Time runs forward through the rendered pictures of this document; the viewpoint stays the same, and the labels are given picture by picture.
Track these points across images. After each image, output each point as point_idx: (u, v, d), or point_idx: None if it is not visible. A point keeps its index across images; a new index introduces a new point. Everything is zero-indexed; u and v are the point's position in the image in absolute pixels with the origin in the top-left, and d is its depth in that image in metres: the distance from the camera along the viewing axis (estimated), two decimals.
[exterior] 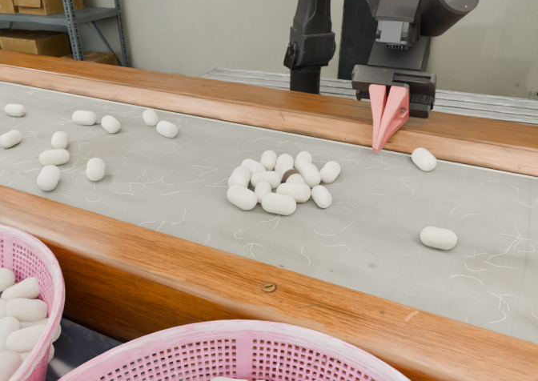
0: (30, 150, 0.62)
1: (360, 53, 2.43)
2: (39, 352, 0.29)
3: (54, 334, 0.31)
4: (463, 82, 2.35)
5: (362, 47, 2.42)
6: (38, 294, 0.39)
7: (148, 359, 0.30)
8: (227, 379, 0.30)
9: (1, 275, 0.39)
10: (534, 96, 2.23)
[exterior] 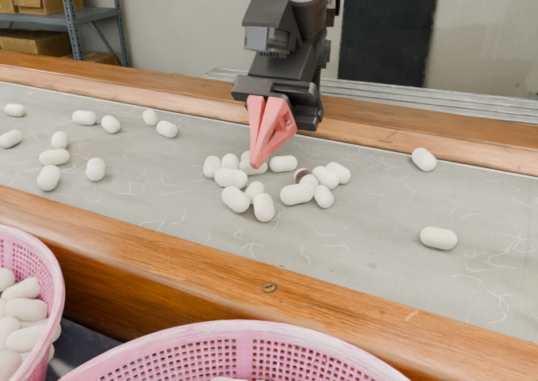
0: (30, 150, 0.62)
1: (360, 53, 2.43)
2: (39, 352, 0.29)
3: (54, 334, 0.31)
4: (463, 82, 2.35)
5: (362, 47, 2.42)
6: (38, 294, 0.39)
7: (148, 359, 0.30)
8: (227, 379, 0.30)
9: (1, 275, 0.39)
10: (534, 96, 2.23)
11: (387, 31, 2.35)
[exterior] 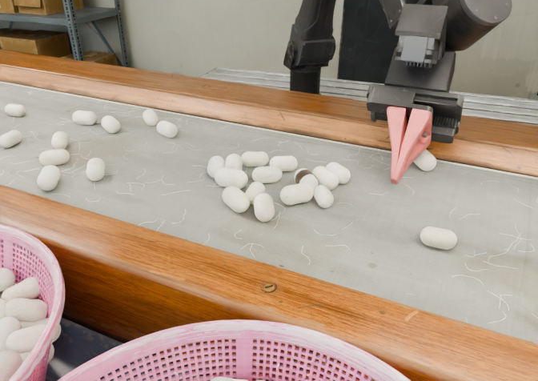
0: (30, 150, 0.62)
1: (360, 53, 2.43)
2: (39, 352, 0.29)
3: (54, 334, 0.31)
4: (463, 82, 2.35)
5: (362, 47, 2.42)
6: (38, 294, 0.39)
7: (148, 359, 0.30)
8: (227, 379, 0.30)
9: (1, 275, 0.39)
10: (534, 96, 2.23)
11: (387, 31, 2.35)
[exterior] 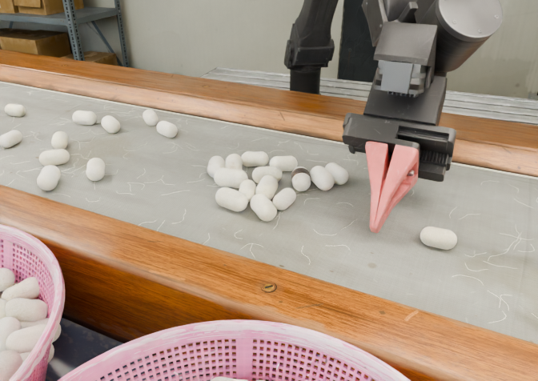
0: (30, 150, 0.62)
1: (360, 53, 2.43)
2: (39, 352, 0.29)
3: (54, 334, 0.31)
4: (463, 82, 2.35)
5: (362, 47, 2.42)
6: (38, 294, 0.39)
7: (148, 359, 0.30)
8: (227, 379, 0.30)
9: (1, 275, 0.39)
10: (534, 96, 2.23)
11: None
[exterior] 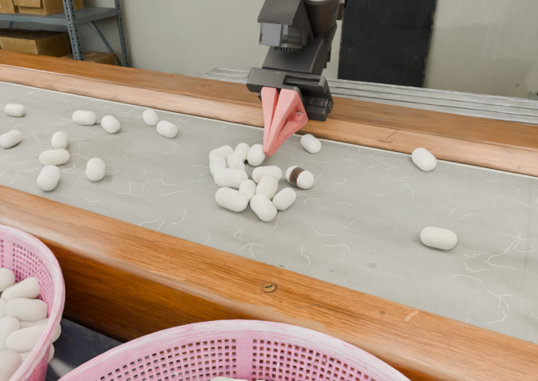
0: (30, 150, 0.62)
1: (360, 53, 2.43)
2: (39, 352, 0.29)
3: (54, 334, 0.31)
4: (463, 82, 2.35)
5: (362, 47, 2.42)
6: (38, 294, 0.39)
7: (148, 359, 0.30)
8: (227, 379, 0.30)
9: (1, 275, 0.39)
10: (534, 96, 2.23)
11: (387, 31, 2.35)
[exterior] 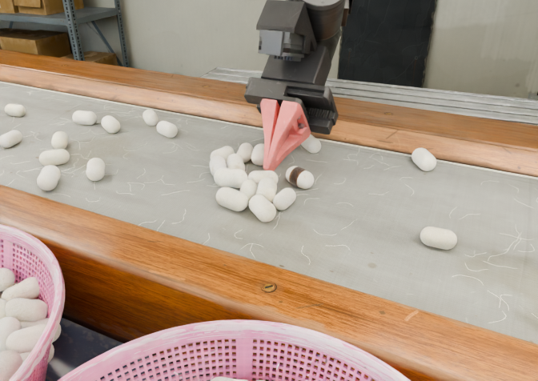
0: (30, 150, 0.62)
1: (360, 53, 2.43)
2: (39, 352, 0.29)
3: (54, 334, 0.31)
4: (463, 82, 2.35)
5: (362, 47, 2.42)
6: (38, 294, 0.39)
7: (148, 359, 0.30)
8: (227, 379, 0.30)
9: (1, 275, 0.39)
10: (534, 96, 2.23)
11: (387, 31, 2.35)
